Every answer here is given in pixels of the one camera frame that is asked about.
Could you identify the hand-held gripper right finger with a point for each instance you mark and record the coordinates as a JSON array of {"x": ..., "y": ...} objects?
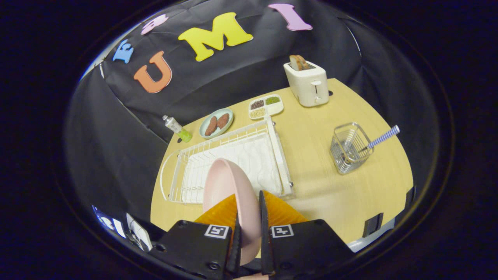
[{"x": 303, "y": 249}]

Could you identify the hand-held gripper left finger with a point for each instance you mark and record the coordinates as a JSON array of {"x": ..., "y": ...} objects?
[{"x": 194, "y": 249}]

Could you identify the pink plate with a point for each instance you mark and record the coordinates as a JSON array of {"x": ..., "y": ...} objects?
[{"x": 229, "y": 182}]

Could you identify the light blue plate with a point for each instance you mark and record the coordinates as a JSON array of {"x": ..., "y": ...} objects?
[{"x": 229, "y": 114}]

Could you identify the clear bottle with green liquid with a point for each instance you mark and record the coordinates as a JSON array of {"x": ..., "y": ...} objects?
[{"x": 177, "y": 128}]

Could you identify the brown sausage patty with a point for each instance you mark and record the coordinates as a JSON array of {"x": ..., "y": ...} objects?
[
  {"x": 223, "y": 121},
  {"x": 211, "y": 126}
]

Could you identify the white divided snack tray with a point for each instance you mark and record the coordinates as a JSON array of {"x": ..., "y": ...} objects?
[{"x": 275, "y": 109}]

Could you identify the cream toaster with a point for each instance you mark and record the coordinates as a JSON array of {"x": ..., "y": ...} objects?
[{"x": 307, "y": 85}]

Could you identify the toast slices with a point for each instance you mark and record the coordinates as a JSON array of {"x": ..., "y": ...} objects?
[{"x": 298, "y": 62}]

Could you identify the black table bracket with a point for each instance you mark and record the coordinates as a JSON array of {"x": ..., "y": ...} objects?
[
  {"x": 409, "y": 198},
  {"x": 372, "y": 224}
]

